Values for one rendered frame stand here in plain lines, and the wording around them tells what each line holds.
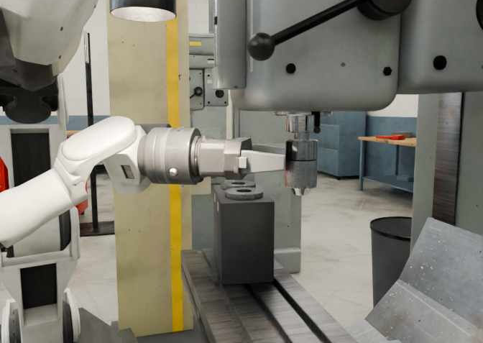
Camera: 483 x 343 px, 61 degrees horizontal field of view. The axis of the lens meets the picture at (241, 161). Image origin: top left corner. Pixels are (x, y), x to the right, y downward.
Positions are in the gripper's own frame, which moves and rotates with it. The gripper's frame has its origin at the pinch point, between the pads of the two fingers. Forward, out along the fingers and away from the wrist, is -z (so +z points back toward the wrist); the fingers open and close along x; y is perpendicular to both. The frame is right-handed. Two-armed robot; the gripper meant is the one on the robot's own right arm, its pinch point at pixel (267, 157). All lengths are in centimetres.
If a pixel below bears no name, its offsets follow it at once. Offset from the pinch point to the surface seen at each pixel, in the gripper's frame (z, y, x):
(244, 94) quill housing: 2.9, -9.3, -4.3
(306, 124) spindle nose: -5.8, -5.1, -2.4
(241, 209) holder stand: 8.2, 14.4, 25.3
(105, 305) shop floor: 128, 124, 185
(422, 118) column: -30.1, -5.5, 33.6
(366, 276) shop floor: -53, 124, 265
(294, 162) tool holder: -4.1, 0.4, -2.3
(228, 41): 4.5, -16.1, -6.8
